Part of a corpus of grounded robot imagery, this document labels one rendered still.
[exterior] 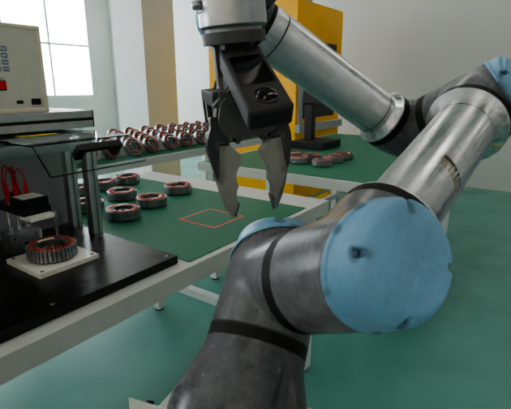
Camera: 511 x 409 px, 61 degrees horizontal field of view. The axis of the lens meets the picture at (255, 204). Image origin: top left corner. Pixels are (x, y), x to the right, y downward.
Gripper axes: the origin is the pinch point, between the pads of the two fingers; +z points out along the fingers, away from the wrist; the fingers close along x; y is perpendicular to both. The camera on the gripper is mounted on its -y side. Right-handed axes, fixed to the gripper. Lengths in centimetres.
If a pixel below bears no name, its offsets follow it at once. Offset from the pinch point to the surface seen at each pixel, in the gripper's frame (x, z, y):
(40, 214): 35, 15, 62
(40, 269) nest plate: 36, 24, 51
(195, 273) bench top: 2, 34, 50
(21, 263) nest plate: 41, 24, 56
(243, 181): -109, 119, 393
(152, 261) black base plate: 12, 28, 50
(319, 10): -201, -47, 375
